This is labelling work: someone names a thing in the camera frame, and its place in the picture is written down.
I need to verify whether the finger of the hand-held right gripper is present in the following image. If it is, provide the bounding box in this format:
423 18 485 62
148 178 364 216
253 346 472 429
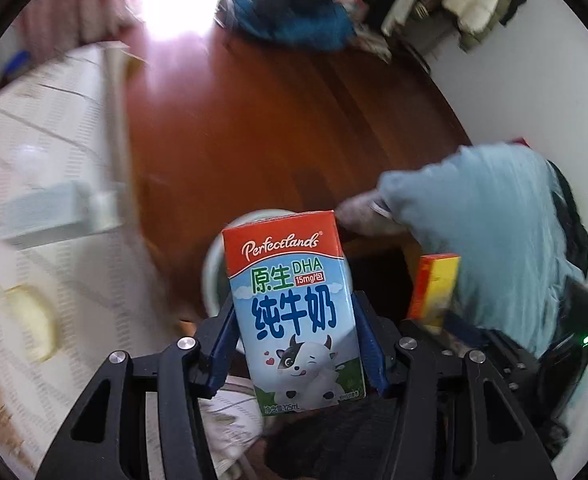
444 310 490 357

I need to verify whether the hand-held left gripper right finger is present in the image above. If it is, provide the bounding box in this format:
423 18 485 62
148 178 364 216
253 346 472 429
354 290 558 480

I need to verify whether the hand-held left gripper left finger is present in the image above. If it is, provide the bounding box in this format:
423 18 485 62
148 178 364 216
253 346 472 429
36 291 241 480

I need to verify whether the yellow and red small box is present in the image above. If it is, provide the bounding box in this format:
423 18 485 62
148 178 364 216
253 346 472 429
406 253 461 334

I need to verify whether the white round trash bin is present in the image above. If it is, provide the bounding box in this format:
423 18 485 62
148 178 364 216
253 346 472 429
201 207 301 322

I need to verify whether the blue and red milk carton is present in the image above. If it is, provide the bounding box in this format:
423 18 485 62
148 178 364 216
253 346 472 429
222 210 368 417

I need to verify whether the crumpled white paper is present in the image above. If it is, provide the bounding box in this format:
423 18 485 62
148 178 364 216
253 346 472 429
198 377 266 480

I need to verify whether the person in light blue shirt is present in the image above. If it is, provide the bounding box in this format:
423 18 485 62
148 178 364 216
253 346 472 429
376 143 588 361

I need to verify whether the grey slipper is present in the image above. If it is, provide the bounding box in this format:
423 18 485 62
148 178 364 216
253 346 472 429
335 191 411 239

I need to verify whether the pale green tray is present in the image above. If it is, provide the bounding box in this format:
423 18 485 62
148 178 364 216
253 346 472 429
0 181 97 250

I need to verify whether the white perforated table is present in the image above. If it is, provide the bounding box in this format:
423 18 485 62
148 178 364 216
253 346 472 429
0 41 185 466

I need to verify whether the blue clothing pile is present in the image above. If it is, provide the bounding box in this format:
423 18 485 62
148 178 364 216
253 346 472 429
222 0 357 52

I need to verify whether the pink curtain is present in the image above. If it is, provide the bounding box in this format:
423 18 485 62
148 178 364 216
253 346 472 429
18 0 145 47

